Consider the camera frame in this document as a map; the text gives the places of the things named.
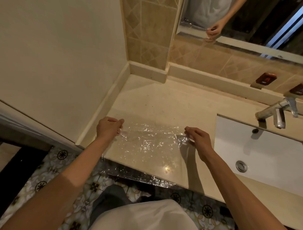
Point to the chrome faucet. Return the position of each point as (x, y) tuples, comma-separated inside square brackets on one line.
[(277, 111)]

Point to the person's left thumb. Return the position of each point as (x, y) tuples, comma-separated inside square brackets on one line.
[(119, 129)]

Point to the person's right thumb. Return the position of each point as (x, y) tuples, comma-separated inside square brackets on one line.
[(189, 138)]

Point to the person's dark grey trousers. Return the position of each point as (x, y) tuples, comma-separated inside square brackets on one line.
[(109, 199)]

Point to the person's right hand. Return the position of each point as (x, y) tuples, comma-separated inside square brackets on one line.
[(201, 142)]

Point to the person's left forearm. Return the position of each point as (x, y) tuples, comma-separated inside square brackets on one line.
[(61, 184)]

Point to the white sink basin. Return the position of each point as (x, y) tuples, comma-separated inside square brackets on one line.
[(267, 154)]

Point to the person's left hand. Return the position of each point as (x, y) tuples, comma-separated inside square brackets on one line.
[(107, 129)]

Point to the person's white shirt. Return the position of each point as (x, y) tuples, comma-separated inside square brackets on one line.
[(144, 216)]

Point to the chrome sink drain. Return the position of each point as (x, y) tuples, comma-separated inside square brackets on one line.
[(241, 165)]

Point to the clear plastic wrap sheet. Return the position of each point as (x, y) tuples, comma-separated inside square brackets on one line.
[(151, 147)]

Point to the wall mirror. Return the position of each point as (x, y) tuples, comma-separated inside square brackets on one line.
[(255, 21)]

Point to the person's right forearm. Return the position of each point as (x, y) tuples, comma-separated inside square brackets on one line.
[(241, 194)]

